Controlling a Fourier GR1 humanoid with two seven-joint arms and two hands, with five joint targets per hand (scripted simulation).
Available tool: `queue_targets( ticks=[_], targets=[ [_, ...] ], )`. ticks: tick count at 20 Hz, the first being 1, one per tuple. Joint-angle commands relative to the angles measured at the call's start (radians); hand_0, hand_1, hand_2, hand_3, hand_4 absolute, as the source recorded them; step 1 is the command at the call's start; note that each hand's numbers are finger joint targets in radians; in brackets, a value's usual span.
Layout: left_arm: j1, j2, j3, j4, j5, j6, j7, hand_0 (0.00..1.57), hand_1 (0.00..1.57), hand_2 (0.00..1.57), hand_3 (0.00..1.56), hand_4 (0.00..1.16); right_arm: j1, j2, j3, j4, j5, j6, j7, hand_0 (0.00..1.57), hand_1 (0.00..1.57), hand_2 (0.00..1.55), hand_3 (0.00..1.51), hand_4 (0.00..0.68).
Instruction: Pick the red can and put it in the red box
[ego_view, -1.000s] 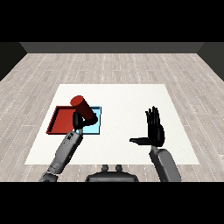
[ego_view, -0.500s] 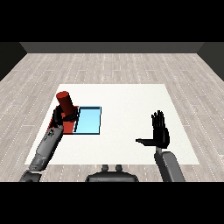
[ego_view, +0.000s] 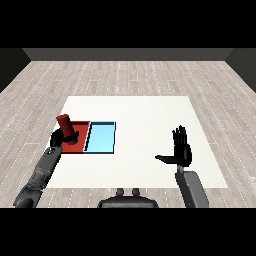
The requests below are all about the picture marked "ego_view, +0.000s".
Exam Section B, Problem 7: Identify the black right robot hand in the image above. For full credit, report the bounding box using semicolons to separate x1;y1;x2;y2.
154;125;193;168

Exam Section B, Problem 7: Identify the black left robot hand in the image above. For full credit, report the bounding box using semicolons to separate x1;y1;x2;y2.
49;129;80;149

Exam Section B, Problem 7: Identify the red can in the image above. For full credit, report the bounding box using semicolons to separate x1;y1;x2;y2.
55;113;78;146

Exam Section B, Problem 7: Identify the red open box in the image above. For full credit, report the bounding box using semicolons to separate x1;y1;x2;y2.
59;120;91;155

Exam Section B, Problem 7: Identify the light blue open box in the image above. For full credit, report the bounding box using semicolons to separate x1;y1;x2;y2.
83;121;117;155

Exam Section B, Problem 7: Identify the dark grey robot body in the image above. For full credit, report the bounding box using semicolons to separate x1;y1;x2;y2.
97;187;160;209

